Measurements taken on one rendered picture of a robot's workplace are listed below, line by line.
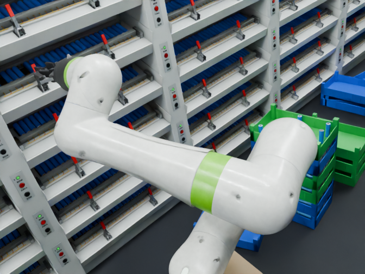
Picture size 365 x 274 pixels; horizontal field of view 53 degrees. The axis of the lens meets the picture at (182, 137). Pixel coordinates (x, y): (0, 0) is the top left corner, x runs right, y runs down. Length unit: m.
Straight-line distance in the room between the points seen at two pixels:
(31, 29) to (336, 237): 1.44
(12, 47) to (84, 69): 0.45
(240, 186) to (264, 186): 0.04
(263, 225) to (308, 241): 1.10
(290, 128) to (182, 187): 0.25
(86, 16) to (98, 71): 0.52
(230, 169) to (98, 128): 0.30
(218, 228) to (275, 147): 0.38
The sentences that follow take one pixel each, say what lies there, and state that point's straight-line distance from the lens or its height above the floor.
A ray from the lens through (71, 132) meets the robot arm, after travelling 0.81.
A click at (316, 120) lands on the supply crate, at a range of 1.66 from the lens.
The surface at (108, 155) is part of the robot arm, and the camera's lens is 0.77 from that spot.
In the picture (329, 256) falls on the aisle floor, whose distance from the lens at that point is 1.72.
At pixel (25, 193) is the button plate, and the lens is 1.40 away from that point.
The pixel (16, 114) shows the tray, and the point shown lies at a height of 0.85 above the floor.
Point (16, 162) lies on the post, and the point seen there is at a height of 0.70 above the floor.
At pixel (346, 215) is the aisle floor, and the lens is 1.87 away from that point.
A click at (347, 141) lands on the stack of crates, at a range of 2.02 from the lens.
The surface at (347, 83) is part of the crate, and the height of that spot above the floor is 0.08.
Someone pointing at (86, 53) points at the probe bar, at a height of 0.92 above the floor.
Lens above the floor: 1.37
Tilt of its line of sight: 35 degrees down
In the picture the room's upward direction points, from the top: 12 degrees counter-clockwise
